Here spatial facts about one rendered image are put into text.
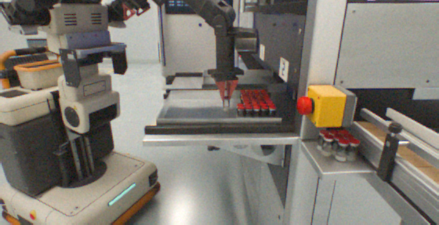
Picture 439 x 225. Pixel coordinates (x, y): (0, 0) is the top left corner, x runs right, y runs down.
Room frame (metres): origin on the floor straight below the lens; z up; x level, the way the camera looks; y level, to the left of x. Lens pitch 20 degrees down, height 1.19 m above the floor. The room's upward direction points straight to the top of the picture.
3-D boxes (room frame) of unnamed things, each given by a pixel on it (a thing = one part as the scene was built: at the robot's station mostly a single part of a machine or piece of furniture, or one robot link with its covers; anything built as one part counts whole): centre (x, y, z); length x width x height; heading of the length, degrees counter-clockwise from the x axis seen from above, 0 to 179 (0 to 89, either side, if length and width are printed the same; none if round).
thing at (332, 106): (0.51, -0.24, 0.99); 0.08 x 0.07 x 0.07; 92
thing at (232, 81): (0.77, -0.02, 0.96); 0.07 x 0.07 x 0.09; 16
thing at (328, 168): (0.50, -0.28, 0.87); 0.14 x 0.13 x 0.02; 92
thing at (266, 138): (0.92, -0.03, 0.87); 0.70 x 0.48 x 0.02; 2
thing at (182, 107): (0.75, 0.00, 0.90); 0.34 x 0.26 x 0.04; 91
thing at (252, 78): (1.10, -0.10, 0.90); 0.34 x 0.26 x 0.04; 92
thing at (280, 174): (1.62, -0.17, 0.73); 1.98 x 0.01 x 0.25; 2
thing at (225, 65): (0.77, -0.02, 1.03); 0.10 x 0.07 x 0.07; 106
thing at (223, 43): (0.77, -0.02, 1.10); 0.07 x 0.06 x 0.07; 73
